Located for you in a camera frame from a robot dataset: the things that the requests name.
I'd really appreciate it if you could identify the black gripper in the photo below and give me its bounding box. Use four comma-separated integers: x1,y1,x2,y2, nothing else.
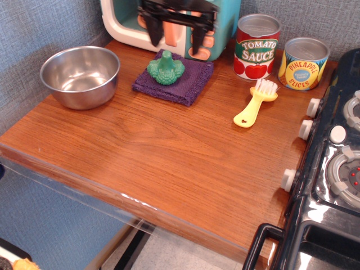
138,1,219,55

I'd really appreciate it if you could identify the green toy broccoli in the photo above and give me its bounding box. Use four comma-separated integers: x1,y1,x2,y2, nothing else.
147,51,185,86

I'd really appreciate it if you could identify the toy microwave oven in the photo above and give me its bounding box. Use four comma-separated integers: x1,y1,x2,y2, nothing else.
100,0,241,61

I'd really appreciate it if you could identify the purple folded cloth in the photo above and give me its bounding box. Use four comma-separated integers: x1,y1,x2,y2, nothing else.
132,49,214,106

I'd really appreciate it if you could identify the tomato sauce can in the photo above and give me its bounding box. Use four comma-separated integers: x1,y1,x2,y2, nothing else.
233,13,282,80

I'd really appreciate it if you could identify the yellow toy brush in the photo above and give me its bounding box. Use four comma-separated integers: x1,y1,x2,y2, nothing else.
233,79,279,128

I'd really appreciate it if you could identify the stainless steel bowl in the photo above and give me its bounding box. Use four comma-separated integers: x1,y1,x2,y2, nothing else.
40,46,120,110

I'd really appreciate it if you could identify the pineapple slices can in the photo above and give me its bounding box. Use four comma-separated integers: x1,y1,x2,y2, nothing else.
278,37,330,91

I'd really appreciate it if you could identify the black toy stove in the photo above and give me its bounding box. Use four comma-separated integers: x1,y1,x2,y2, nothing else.
243,49,359,269

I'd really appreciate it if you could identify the orange black object bottom left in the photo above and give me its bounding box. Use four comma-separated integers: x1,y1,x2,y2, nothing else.
1,239,40,269

